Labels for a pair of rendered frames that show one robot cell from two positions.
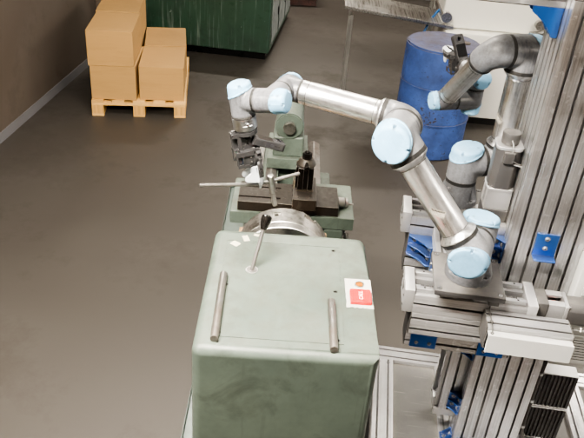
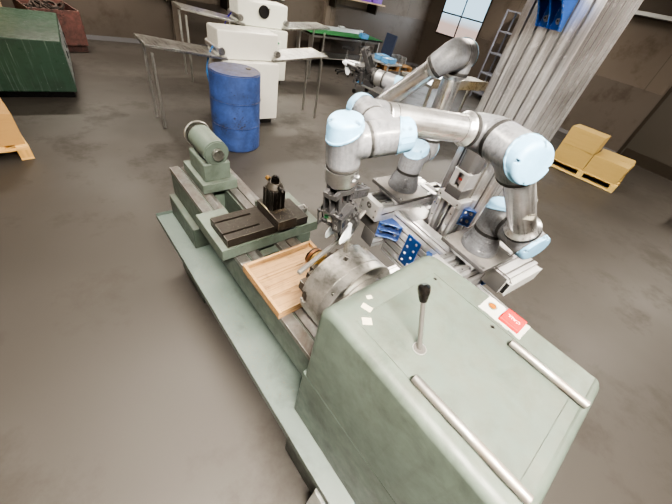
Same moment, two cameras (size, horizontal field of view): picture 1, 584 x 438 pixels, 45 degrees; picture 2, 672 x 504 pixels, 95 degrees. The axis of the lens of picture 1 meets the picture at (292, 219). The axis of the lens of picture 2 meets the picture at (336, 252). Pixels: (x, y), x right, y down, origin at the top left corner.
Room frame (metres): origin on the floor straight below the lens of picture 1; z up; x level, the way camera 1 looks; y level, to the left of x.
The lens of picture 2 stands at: (1.54, 0.62, 1.90)
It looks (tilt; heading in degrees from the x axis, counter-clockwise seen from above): 41 degrees down; 313
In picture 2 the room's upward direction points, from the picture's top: 14 degrees clockwise
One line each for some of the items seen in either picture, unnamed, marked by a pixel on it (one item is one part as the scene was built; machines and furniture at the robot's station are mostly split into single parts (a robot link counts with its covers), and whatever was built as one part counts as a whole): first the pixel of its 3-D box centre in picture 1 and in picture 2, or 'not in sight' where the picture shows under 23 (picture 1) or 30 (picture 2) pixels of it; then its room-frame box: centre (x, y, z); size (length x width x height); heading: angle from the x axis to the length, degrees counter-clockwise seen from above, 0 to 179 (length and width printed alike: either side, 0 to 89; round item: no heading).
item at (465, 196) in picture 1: (458, 188); (405, 177); (2.37, -0.63, 1.21); 0.15 x 0.15 x 0.10
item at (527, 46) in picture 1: (510, 108); (440, 106); (2.40, -0.76, 1.54); 0.15 x 0.12 x 0.55; 107
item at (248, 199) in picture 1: (288, 198); (261, 220); (2.64, 0.02, 0.95); 0.43 x 0.18 x 0.04; 91
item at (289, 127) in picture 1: (288, 129); (208, 155); (3.22, 0.05, 1.01); 0.30 x 0.20 x 0.29; 1
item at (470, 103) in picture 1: (467, 100); not in sight; (2.65, -0.66, 1.46); 0.11 x 0.08 x 0.11; 107
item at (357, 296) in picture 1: (360, 297); (512, 321); (1.57, -0.21, 1.26); 0.06 x 0.06 x 0.02; 1
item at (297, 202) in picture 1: (303, 193); (276, 212); (2.61, -0.04, 1.00); 0.20 x 0.10 x 0.05; 1
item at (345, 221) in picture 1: (292, 202); (259, 222); (2.69, 0.00, 0.90); 0.53 x 0.30 x 0.06; 91
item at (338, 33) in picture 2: not in sight; (339, 46); (9.33, -5.83, 0.43); 2.39 x 0.95 x 0.86; 85
